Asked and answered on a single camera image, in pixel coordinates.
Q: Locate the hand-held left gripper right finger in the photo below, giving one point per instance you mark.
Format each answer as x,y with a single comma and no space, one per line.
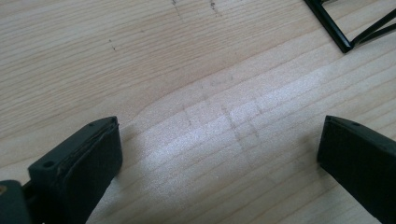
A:
361,161

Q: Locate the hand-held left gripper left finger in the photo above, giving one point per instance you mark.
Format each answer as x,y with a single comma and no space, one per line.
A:
77,168

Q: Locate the black metal frame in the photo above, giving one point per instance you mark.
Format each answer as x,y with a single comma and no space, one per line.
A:
330,23

